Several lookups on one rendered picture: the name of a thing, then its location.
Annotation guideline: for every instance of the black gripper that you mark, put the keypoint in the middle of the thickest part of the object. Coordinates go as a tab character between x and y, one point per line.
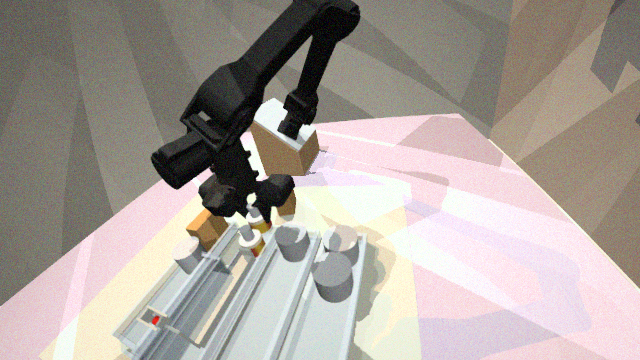
271	192

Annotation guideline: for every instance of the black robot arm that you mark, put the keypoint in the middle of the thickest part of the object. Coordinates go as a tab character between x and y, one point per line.
234	92

